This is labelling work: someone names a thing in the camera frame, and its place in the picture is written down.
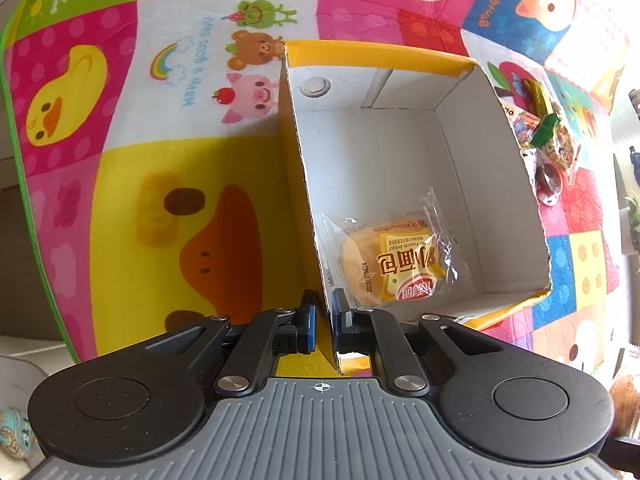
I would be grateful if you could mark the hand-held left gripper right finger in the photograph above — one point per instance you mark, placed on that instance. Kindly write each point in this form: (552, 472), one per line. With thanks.
(339, 327)

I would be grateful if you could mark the yellow cardboard box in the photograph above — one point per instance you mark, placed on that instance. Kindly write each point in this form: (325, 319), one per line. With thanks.
(400, 150)

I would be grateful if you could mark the clear bag of snacks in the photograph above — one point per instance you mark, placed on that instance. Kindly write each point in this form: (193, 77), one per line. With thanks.
(565, 152)

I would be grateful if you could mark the colourful cartoon play mat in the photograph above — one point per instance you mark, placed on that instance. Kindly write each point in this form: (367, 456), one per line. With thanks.
(150, 210)

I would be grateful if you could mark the green candy packet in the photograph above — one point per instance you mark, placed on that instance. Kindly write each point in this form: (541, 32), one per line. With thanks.
(546, 130)

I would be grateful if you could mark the gold candy wrapper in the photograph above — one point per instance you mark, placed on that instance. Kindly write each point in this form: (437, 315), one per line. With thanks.
(537, 95)

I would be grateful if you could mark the dark clip on ledge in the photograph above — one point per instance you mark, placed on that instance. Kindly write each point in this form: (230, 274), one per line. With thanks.
(635, 160)

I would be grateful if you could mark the brown fuzzy object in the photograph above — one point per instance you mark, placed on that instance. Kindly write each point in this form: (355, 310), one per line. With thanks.
(626, 402)

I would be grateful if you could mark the small round bread packet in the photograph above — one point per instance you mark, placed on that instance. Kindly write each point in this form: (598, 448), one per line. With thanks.
(390, 260)

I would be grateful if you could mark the colourful printed snack packet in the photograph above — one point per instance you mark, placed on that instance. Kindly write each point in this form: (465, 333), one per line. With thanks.
(525, 127)

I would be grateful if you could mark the green potted plant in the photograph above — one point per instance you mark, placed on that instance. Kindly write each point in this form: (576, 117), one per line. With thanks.
(634, 215)

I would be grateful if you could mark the teal patterned ornament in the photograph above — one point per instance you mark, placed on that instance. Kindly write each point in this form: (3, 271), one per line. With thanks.
(14, 432)

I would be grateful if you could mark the white plastic furniture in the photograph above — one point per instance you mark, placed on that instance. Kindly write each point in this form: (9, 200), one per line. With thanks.
(30, 375)

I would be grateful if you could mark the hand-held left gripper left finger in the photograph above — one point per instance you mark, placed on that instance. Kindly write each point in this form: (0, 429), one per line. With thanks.
(308, 327)

